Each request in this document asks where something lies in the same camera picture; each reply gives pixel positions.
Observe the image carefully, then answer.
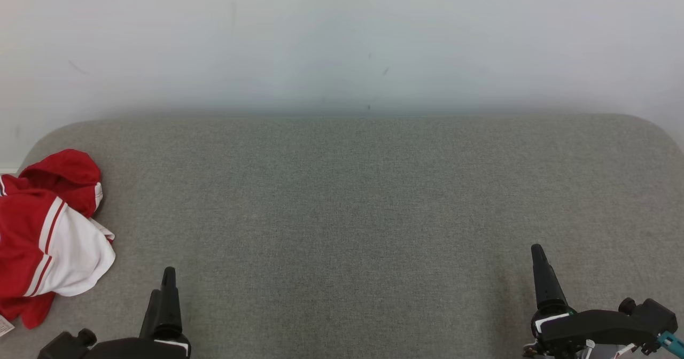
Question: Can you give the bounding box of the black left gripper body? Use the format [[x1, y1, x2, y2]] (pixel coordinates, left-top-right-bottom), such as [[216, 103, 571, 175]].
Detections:
[[80, 331, 191, 359]]

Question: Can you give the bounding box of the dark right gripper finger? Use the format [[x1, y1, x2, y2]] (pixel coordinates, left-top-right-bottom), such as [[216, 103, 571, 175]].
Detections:
[[531, 244, 568, 310]]

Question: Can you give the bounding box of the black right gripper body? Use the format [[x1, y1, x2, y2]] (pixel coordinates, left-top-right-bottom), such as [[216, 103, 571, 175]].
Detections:
[[526, 300, 660, 359]]

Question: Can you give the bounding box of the red Bulls 23 jersey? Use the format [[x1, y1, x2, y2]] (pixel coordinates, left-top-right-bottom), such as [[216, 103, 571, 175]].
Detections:
[[0, 175, 116, 337]]

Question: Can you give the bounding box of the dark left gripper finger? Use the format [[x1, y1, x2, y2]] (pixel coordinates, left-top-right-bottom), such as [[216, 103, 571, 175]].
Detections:
[[155, 267, 183, 339], [140, 290, 161, 340]]

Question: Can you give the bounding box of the teal plug camera cable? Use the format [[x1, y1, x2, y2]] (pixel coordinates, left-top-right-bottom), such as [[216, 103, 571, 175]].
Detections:
[[657, 331, 684, 352]]

